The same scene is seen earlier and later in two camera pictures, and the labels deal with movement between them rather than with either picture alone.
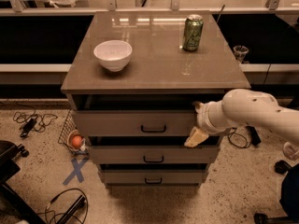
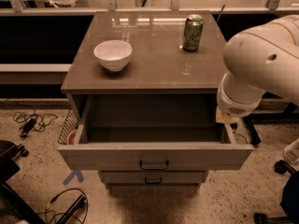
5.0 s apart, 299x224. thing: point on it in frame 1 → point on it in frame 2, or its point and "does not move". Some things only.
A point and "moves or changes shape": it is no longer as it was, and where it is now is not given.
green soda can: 192,33 does not move
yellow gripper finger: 195,137 → 222,117
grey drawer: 135,115 moves or changes shape
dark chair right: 289,196 does not move
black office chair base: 13,206 does not move
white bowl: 114,55 does not move
